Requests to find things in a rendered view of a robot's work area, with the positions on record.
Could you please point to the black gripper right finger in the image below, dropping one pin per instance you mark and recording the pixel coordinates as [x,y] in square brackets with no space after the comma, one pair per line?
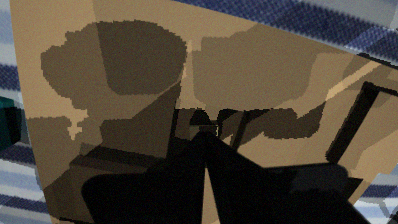
[239,184]

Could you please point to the tan wooden puzzle board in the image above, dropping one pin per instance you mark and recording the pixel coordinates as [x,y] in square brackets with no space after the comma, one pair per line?
[110,86]

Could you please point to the teal cube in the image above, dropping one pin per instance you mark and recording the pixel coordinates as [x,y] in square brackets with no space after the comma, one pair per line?
[9,132]

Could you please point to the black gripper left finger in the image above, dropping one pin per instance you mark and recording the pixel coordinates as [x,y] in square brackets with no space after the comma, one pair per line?
[177,191]

